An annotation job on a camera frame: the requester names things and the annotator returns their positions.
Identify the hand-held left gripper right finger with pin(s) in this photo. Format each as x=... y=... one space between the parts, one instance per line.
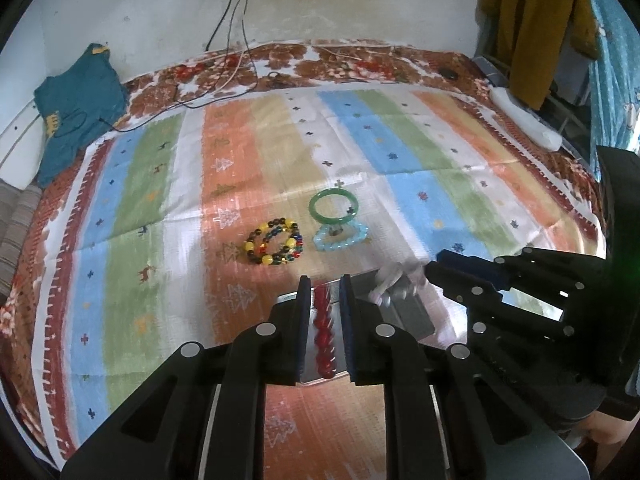
x=347 y=320

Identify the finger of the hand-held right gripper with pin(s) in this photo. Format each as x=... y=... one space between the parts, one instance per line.
x=452 y=285
x=465 y=262

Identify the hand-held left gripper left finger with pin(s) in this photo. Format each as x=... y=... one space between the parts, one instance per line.
x=302 y=320

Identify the rectangular metal tin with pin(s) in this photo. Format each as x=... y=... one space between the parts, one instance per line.
x=412 y=317

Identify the green jade bangle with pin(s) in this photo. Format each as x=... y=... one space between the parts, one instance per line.
x=313 y=207

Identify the person's right hand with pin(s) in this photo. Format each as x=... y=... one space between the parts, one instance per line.
x=611 y=430

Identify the metal clothes rack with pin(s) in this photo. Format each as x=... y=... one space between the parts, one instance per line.
x=565 y=105

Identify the white power strip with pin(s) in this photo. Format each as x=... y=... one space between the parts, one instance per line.
x=522 y=115

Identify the colourful striped mat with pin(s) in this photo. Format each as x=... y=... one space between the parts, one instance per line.
x=165 y=270

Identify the light blue printed cloth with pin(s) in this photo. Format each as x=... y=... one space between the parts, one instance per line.
x=612 y=60

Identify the small black round object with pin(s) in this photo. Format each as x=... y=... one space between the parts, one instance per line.
x=450 y=73

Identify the mustard hanging garment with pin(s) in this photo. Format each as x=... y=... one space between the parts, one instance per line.
x=535 y=20

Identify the striped cushion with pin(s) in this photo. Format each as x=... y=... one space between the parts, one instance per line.
x=15 y=230

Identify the teal shirt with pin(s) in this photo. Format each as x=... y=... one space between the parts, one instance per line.
x=80 y=95

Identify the white side panel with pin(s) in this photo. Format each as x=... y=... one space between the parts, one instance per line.
x=22 y=145

